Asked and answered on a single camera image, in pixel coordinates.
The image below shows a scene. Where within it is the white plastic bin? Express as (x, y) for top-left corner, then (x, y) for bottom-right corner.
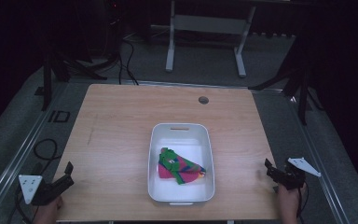
(146, 122), (216, 206)

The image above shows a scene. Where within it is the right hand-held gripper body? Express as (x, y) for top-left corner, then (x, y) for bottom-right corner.
(272, 157), (322, 191)

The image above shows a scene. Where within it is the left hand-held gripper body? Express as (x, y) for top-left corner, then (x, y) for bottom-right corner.
(18, 174), (63, 206)

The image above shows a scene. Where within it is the left hand-held gripper cable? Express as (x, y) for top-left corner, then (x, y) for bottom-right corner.
(13, 185), (34, 224)

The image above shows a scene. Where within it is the black cable behind table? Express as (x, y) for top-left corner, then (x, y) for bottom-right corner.
(117, 36), (140, 86)

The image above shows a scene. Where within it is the white metal desk frame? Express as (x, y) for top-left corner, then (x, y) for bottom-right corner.
(165, 0), (257, 78)

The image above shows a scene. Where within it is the aluminium floor rail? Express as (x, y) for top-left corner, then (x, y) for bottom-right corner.
(0, 81), (71, 222)
(287, 92), (352, 224)

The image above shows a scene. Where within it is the person's right hand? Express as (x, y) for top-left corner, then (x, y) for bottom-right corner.
(276, 182), (308, 224)

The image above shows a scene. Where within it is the black tripod stand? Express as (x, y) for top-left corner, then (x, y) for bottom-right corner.
(249, 36), (324, 126)
(34, 18), (120, 112)

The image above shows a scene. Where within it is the person's left hand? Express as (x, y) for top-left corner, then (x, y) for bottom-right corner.
(32, 195), (64, 224)

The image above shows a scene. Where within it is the black looped floor cable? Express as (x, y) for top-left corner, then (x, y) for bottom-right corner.
(33, 137), (62, 175)

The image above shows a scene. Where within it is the green and pink striped cloth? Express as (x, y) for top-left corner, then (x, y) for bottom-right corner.
(158, 147), (207, 186)

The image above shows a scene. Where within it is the right hand-held gripper cable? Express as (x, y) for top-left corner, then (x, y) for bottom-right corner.
(296, 185), (310, 219)

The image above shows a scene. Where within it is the hand-held gripper cable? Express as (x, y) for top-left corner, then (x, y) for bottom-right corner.
(296, 185), (310, 219)
(13, 185), (34, 224)

